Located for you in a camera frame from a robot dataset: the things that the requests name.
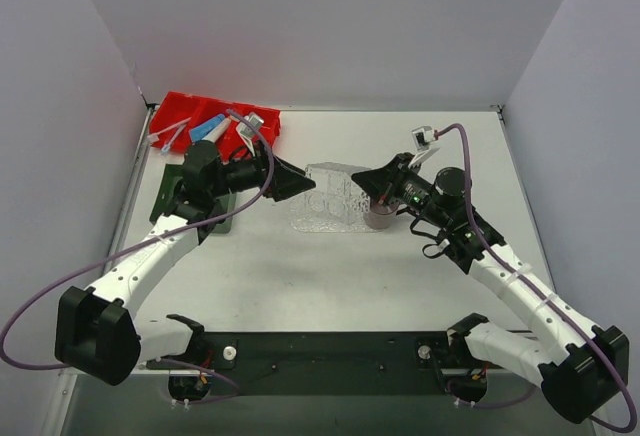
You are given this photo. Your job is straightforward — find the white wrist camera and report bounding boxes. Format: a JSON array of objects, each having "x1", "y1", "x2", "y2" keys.
[
  {"x1": 236, "y1": 112, "x2": 264, "y2": 145},
  {"x1": 409, "y1": 126, "x2": 439, "y2": 168}
]

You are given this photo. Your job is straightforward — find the clear textured oval tray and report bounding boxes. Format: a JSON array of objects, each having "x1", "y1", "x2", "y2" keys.
[{"x1": 288, "y1": 195, "x2": 376, "y2": 234}]

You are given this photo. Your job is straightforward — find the purple cable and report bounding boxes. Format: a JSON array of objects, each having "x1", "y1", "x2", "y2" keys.
[
  {"x1": 0, "y1": 108, "x2": 276, "y2": 405},
  {"x1": 434, "y1": 123, "x2": 632, "y2": 432}
]

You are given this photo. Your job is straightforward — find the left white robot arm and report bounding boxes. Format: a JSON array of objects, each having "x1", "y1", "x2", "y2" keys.
[{"x1": 54, "y1": 141, "x2": 316, "y2": 386}]

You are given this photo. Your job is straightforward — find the blue toothpaste tube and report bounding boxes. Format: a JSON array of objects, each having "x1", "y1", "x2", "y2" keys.
[{"x1": 189, "y1": 114, "x2": 226, "y2": 143}]

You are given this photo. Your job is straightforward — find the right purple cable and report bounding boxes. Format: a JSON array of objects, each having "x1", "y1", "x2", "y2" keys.
[{"x1": 434, "y1": 123, "x2": 632, "y2": 432}]

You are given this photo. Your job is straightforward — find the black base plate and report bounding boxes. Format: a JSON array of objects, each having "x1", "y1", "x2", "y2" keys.
[{"x1": 147, "y1": 331, "x2": 506, "y2": 397}]

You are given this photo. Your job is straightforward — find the white toothpaste tube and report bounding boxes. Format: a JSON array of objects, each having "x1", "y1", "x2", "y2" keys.
[{"x1": 203, "y1": 117, "x2": 233, "y2": 143}]

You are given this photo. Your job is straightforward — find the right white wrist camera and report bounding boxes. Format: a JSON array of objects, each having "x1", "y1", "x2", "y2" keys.
[{"x1": 409, "y1": 126, "x2": 439, "y2": 168}]

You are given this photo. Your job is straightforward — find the red divided plastic bin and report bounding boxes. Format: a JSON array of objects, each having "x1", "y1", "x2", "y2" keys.
[{"x1": 147, "y1": 91, "x2": 281, "y2": 154}]

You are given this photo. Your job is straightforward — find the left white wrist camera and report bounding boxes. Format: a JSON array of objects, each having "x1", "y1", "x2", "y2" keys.
[{"x1": 236, "y1": 112, "x2": 264, "y2": 145}]

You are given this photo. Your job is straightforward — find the aluminium frame rail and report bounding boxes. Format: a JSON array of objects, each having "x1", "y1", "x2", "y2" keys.
[{"x1": 59, "y1": 330, "x2": 599, "y2": 377}]

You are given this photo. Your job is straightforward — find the clear textured holder box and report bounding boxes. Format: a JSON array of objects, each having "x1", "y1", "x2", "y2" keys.
[{"x1": 297, "y1": 162, "x2": 370, "y2": 206}]

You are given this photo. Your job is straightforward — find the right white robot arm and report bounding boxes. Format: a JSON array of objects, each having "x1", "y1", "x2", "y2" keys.
[{"x1": 351, "y1": 153, "x2": 630, "y2": 424}]

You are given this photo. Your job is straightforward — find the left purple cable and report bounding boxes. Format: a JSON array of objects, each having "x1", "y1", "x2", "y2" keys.
[{"x1": 0, "y1": 108, "x2": 276, "y2": 405}]

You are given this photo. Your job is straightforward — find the green metal tray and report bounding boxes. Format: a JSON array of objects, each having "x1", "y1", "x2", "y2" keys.
[{"x1": 149, "y1": 164, "x2": 236, "y2": 225}]

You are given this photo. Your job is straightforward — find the purple ceramic mug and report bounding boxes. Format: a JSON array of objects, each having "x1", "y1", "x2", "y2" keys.
[{"x1": 363, "y1": 201, "x2": 398, "y2": 231}]

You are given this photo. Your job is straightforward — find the pink white toothbrush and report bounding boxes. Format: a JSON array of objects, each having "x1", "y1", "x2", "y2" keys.
[{"x1": 148, "y1": 116, "x2": 194, "y2": 145}]

